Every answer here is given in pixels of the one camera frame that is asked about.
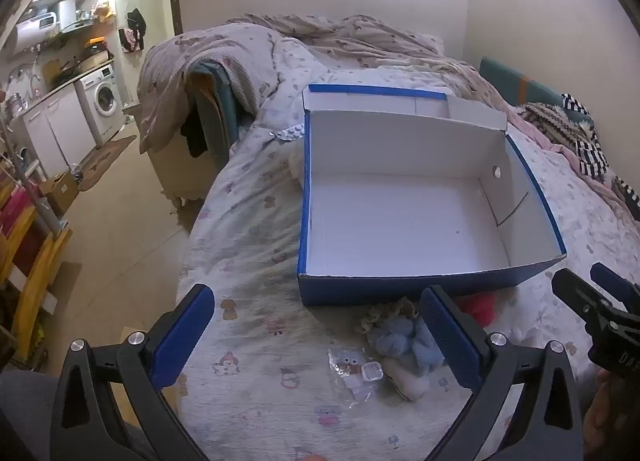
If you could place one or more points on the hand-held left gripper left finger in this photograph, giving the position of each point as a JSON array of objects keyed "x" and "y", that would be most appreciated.
[{"x": 185, "y": 336}]

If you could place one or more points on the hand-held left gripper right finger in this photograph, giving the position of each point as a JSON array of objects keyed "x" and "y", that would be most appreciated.
[{"x": 450, "y": 336}]

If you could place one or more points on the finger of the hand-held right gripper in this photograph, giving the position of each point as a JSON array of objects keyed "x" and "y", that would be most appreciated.
[
  {"x": 620, "y": 288},
  {"x": 580, "y": 296}
]

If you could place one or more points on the red plush item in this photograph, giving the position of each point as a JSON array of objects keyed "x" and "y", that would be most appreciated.
[{"x": 480, "y": 308}]

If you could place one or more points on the light blue fluffy scrunchie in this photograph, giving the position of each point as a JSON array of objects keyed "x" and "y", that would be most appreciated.
[{"x": 400, "y": 336}]

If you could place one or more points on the white lace scrunchie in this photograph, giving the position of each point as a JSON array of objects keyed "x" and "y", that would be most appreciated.
[{"x": 412, "y": 383}]

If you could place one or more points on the beige ruffled scrunchie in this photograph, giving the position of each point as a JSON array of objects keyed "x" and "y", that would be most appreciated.
[{"x": 380, "y": 313}]

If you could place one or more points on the blue and white cardboard box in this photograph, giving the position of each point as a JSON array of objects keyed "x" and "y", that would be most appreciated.
[{"x": 400, "y": 221}]

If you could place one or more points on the person's right hand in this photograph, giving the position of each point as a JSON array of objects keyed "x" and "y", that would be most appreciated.
[{"x": 607, "y": 411}]

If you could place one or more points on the clear packet with owl clip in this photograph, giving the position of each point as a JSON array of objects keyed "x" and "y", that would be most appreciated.
[{"x": 350, "y": 371}]

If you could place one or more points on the black and white striped cloth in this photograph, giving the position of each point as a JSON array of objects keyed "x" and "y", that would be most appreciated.
[{"x": 592, "y": 153}]

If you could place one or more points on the yellow wooden rack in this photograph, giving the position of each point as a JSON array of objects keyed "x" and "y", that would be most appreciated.
[{"x": 40, "y": 271}]

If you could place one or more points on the knitted patterned blanket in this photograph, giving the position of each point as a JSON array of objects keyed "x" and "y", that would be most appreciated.
[{"x": 550, "y": 121}]

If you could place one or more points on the brown cardboard box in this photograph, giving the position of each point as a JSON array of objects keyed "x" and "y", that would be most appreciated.
[{"x": 62, "y": 191}]

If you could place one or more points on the brown door mat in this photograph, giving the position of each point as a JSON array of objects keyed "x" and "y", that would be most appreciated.
[{"x": 105, "y": 161}]

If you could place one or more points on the black garment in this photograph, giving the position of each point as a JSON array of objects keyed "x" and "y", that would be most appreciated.
[{"x": 195, "y": 136}]

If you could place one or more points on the silver pill blister pack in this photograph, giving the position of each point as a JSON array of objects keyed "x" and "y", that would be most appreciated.
[{"x": 292, "y": 132}]

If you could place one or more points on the teal headboard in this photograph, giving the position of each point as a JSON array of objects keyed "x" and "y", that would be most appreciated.
[{"x": 505, "y": 76}]

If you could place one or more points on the white kitchen cabinet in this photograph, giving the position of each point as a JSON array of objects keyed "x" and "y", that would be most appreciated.
[{"x": 60, "y": 131}]

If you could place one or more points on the white washing machine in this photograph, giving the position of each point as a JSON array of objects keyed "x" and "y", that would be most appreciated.
[{"x": 100, "y": 96}]

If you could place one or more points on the beige printed blanket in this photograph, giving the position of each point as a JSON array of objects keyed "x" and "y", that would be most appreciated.
[{"x": 210, "y": 51}]

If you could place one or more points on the hanging dark clothes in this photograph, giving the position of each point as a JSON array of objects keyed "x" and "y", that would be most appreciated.
[{"x": 136, "y": 21}]

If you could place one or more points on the white water heater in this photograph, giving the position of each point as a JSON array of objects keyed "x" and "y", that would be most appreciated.
[{"x": 35, "y": 28}]

